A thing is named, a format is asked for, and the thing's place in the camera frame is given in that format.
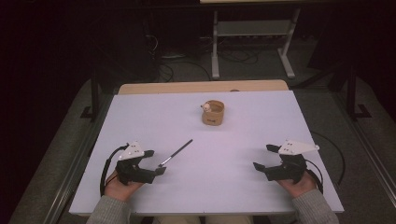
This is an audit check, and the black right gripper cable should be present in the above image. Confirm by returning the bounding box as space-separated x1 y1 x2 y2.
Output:
304 159 325 195

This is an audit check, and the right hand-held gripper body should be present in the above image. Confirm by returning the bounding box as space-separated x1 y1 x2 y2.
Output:
264 139 321 185

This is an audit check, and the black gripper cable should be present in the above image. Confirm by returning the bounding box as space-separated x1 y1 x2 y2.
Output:
304 159 325 195
99 143 130 197

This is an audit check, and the thin black brush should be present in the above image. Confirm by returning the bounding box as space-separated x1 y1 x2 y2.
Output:
157 138 194 169

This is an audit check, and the aluminium frame rail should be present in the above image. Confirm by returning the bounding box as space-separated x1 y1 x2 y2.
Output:
333 92 396 201
42 92 114 224

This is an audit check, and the black floor cable loop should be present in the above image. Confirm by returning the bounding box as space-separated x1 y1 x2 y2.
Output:
156 55 213 83

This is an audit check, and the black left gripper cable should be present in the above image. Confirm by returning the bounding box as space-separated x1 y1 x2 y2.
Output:
99 143 130 197

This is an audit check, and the person's right hand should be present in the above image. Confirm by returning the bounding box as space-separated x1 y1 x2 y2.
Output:
276 170 318 199

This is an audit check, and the tan round pen holder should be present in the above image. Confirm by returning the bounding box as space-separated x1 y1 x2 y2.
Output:
200 99 226 127

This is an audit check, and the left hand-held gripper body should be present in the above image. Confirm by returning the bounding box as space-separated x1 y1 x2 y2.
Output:
115 141 157 187

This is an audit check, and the white metal desk frame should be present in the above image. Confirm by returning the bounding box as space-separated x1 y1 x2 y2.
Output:
210 7 302 80

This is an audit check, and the black metal stand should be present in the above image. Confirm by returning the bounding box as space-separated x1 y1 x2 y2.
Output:
79 68 101 123
346 63 374 121

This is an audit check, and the person's left hand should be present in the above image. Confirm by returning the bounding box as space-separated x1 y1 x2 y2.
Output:
104 169 146 203

